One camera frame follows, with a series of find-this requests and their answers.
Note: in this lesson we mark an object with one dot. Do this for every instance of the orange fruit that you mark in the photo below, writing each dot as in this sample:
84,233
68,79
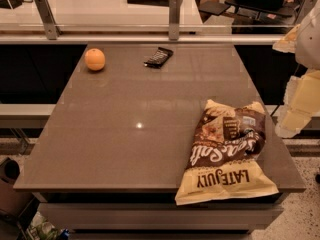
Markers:
95,59

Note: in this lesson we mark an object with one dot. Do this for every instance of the metal glass bracket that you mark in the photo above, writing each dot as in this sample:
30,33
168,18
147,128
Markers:
174,19
51,29
304,9

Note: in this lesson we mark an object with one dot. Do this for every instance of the black rxbar chocolate bar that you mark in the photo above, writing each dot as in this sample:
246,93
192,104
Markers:
159,58

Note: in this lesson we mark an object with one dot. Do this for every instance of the brown Late July chip bag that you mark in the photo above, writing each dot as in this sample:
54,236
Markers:
223,159

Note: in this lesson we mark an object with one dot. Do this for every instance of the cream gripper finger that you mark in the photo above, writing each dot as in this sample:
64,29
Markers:
303,106
287,44

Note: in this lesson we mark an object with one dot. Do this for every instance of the brown bin on floor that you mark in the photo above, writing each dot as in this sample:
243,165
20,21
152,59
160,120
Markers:
12,202

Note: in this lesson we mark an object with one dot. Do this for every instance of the right metal glass bracket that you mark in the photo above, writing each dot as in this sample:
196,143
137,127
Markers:
304,9

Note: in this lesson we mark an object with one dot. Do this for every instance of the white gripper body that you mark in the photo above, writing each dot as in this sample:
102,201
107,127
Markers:
309,45

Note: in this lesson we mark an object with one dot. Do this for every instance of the middle metal glass bracket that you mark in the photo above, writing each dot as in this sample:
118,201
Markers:
174,19

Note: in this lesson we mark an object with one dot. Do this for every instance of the left metal glass bracket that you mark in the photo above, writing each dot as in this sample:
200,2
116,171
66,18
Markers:
51,29

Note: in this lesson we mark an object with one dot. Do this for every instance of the black device on counter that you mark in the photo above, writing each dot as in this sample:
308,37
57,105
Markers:
12,4

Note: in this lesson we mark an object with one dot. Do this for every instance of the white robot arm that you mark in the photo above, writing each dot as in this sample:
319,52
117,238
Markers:
307,51

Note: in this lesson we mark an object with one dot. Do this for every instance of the green items on floor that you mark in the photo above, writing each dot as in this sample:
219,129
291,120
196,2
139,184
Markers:
41,229

